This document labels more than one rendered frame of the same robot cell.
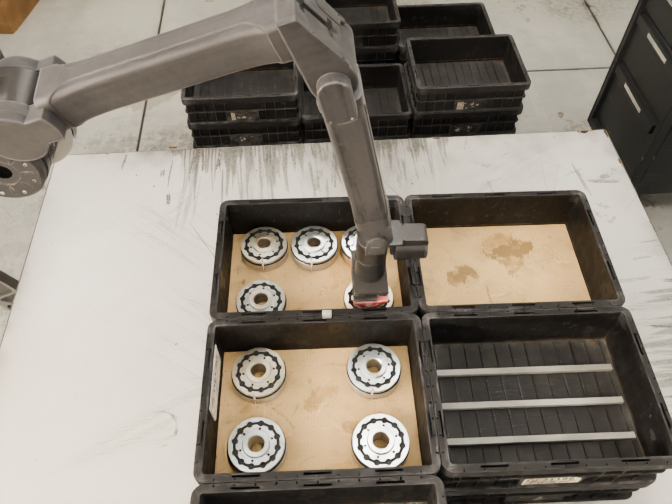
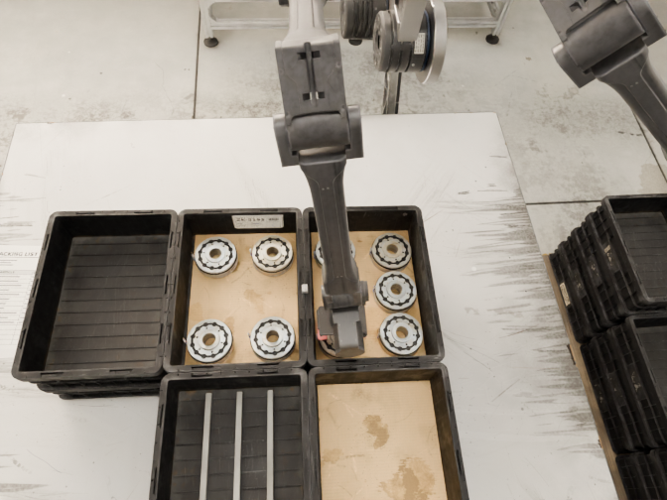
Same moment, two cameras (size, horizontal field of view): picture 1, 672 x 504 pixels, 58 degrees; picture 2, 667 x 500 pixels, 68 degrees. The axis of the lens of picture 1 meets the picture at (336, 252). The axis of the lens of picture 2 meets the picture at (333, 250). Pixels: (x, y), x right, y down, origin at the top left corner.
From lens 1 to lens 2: 0.72 m
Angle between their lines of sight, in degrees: 42
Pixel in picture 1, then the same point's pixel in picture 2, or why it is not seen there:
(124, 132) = (609, 187)
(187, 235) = (427, 210)
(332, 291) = not seen: hidden behind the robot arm
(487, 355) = (288, 444)
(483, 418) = (228, 433)
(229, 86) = (652, 243)
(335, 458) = (205, 312)
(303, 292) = not seen: hidden behind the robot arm
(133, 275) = (384, 180)
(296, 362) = (285, 283)
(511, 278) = (375, 484)
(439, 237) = (422, 412)
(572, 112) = not seen: outside the picture
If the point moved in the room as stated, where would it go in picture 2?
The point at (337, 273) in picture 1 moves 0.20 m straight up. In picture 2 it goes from (371, 313) to (384, 280)
